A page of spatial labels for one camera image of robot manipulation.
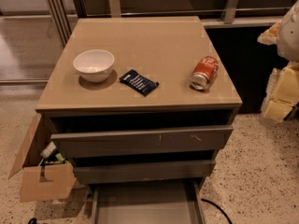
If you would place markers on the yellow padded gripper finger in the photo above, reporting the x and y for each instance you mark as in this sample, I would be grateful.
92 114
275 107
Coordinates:
270 36
282 94

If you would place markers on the dark blue rxbar wrapper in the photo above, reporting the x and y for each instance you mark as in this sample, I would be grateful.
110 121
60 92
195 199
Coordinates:
138 83

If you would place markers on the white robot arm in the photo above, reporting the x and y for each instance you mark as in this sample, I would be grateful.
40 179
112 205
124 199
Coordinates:
288 40

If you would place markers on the grey top drawer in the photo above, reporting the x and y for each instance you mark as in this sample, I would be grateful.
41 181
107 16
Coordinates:
101 144

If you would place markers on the grey drawer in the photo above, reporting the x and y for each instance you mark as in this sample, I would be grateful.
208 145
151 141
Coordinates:
101 144
153 202
143 171

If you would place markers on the grey drawer cabinet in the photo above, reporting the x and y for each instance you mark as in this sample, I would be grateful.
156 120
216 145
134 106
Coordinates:
164 50

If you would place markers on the grey bottom drawer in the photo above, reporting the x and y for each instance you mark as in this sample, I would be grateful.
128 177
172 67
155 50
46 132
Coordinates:
153 202

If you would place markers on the grey middle drawer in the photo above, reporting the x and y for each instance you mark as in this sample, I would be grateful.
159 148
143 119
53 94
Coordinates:
143 171

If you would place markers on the orange soda can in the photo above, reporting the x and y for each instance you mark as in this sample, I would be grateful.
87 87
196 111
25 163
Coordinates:
204 73

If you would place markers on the white ceramic bowl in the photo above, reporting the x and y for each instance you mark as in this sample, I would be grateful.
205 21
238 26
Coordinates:
94 65

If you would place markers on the green packet in box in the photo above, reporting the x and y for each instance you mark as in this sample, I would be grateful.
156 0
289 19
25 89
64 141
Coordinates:
60 157

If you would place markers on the white packet in box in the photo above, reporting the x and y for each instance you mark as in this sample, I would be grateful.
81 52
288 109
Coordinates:
48 150

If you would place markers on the brown cardboard box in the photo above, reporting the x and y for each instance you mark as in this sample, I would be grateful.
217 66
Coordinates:
40 183

